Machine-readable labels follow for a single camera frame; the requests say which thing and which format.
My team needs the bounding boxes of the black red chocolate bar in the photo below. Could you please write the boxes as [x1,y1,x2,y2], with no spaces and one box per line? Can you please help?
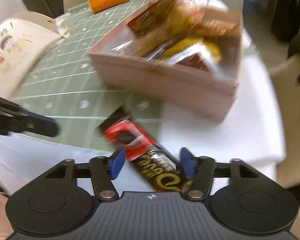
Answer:
[98,107,193,193]

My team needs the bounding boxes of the green grid tablecloth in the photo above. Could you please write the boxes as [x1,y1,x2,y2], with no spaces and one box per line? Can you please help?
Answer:
[13,0,164,151]

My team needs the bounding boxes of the snacks in pink box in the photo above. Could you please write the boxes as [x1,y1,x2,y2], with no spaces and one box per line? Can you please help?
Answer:
[123,0,239,74]

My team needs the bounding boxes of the pink storage box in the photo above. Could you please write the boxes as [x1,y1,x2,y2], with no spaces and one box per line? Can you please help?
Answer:
[89,2,243,120]

